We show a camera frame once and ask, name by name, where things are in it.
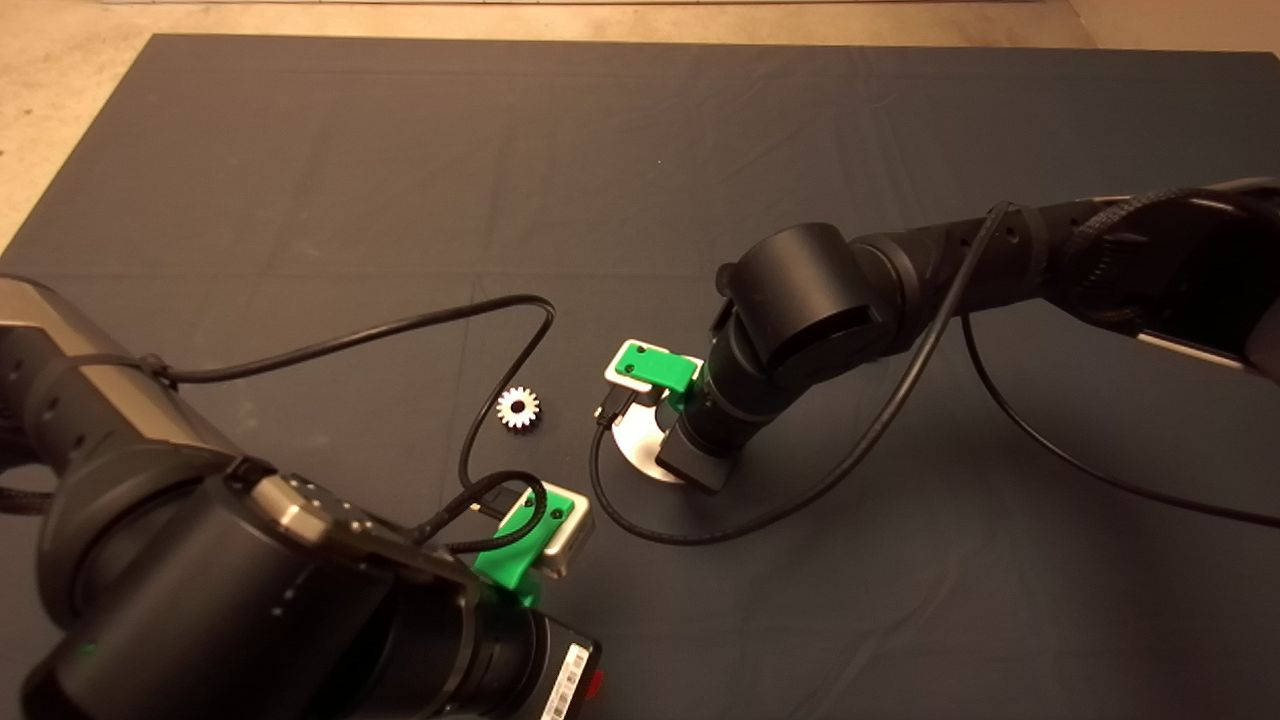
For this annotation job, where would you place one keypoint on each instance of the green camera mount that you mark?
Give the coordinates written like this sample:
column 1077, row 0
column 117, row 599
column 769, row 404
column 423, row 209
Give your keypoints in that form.
column 510, row 565
column 655, row 368

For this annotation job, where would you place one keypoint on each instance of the steel planetary gear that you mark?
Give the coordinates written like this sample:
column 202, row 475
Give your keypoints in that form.
column 527, row 415

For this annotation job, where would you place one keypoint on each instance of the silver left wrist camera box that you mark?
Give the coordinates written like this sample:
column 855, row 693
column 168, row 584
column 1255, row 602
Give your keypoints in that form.
column 570, row 545

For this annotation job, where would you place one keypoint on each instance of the round metal carrier plate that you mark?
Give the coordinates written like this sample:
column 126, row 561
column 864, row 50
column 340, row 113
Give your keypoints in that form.
column 640, row 450

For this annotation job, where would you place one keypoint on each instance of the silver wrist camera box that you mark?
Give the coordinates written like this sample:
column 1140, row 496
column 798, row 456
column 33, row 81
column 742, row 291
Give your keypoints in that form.
column 570, row 545
column 640, row 393

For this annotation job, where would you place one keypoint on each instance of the dark grey table cloth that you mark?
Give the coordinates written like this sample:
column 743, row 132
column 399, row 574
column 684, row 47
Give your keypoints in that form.
column 600, row 150

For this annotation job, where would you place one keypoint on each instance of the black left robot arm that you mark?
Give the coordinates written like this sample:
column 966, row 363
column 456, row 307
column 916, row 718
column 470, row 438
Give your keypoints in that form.
column 200, row 600

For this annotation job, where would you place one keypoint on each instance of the green right camera mount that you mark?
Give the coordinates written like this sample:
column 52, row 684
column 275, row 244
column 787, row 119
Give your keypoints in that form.
column 655, row 368

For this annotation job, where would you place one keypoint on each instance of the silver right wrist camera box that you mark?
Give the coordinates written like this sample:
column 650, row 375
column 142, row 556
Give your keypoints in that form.
column 640, row 393

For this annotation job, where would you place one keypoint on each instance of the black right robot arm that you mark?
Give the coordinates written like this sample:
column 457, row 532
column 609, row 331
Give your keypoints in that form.
column 810, row 290

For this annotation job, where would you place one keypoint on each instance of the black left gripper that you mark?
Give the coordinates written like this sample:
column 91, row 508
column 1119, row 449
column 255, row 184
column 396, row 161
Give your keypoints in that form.
column 520, row 670

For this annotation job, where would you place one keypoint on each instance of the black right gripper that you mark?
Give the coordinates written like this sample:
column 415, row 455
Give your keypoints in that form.
column 705, row 455

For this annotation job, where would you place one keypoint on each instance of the green left camera mount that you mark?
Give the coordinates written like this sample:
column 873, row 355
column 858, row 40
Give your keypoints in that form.
column 510, row 565

